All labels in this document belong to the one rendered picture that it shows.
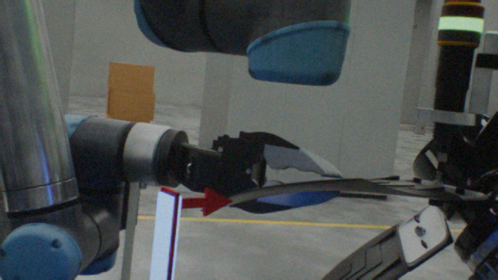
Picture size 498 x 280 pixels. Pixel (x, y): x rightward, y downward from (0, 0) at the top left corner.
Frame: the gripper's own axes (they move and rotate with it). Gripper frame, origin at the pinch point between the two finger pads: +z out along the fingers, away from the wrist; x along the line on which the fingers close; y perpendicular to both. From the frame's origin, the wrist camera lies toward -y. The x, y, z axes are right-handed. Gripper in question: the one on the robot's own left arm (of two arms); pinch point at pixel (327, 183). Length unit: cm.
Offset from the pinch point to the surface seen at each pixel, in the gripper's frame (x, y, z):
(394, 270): 9.8, 10.3, 8.1
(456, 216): 2.1, 9.7, 14.2
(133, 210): 34, 190, -106
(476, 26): -18.7, 0.4, 12.9
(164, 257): 6.5, -24.2, -8.9
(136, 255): 84, 332, -162
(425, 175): -2.1, 10.0, 10.1
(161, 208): 2.7, -24.0, -9.8
